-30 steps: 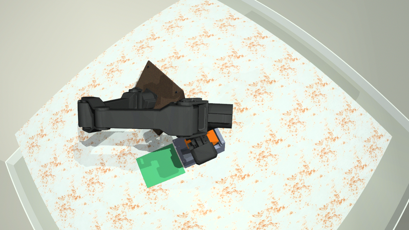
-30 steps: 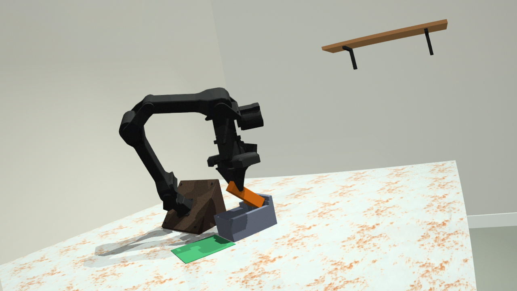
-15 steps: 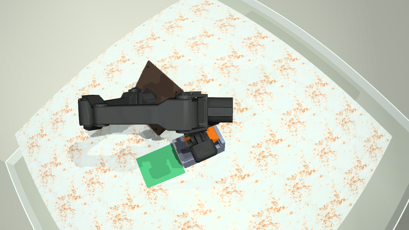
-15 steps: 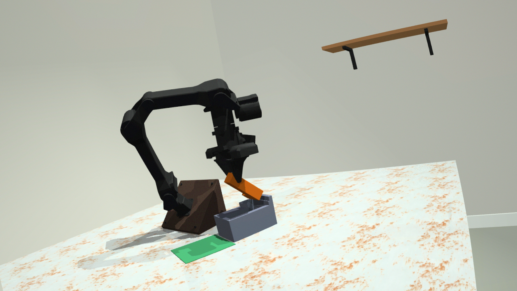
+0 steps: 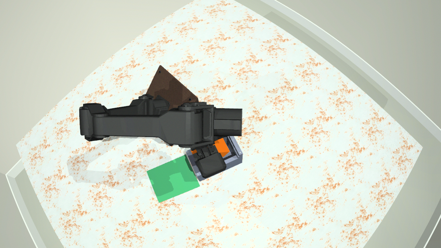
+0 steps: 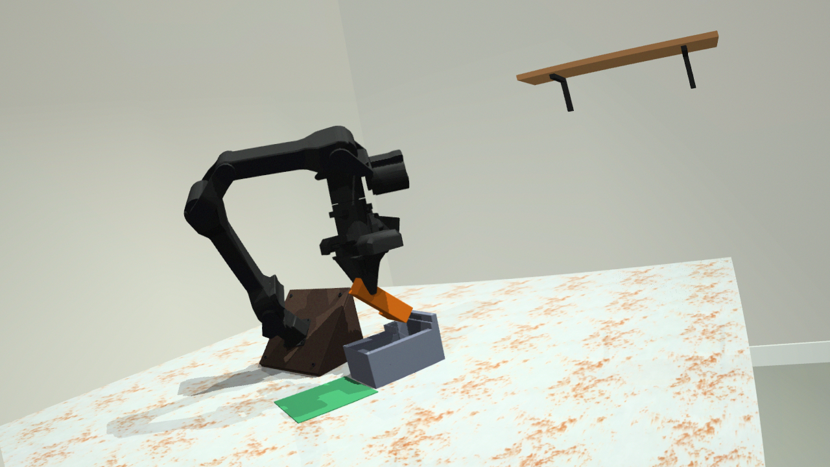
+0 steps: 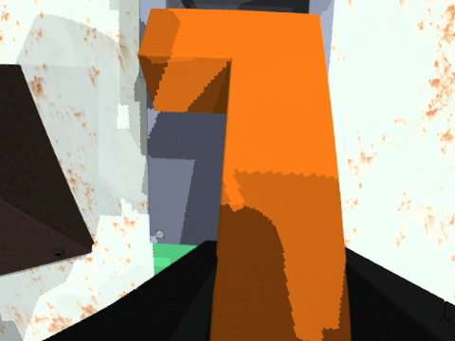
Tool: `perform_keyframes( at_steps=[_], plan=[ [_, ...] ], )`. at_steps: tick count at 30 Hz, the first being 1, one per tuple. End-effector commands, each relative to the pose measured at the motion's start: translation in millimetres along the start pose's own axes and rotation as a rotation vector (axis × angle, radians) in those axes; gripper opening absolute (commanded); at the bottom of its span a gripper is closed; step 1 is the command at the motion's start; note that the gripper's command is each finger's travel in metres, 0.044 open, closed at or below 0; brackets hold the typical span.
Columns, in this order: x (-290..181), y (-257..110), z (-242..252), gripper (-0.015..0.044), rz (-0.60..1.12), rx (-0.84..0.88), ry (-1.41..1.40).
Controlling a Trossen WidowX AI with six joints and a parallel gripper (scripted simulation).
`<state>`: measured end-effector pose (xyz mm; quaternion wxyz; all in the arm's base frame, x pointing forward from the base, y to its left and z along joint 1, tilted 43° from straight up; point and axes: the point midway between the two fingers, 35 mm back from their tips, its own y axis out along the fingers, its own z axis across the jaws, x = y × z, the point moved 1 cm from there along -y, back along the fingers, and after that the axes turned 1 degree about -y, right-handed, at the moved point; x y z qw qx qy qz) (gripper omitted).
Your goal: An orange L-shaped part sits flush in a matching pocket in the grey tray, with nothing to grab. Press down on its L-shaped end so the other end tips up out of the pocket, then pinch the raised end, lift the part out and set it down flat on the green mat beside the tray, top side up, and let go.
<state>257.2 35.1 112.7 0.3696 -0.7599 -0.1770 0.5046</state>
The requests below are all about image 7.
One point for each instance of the orange l-shaped part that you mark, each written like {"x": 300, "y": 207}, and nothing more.
{"x": 280, "y": 273}

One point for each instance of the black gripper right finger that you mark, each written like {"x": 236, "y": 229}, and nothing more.
{"x": 386, "y": 307}

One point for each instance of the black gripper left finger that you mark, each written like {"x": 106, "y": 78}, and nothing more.
{"x": 174, "y": 305}

